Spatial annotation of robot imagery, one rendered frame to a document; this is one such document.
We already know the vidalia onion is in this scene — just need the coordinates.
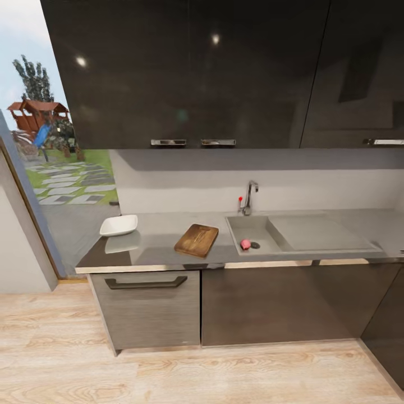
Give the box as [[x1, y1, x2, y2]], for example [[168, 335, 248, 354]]
[[241, 239, 251, 249]]

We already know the cutting board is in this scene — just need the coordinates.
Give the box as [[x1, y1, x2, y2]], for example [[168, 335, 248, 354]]
[[175, 224, 219, 258]]

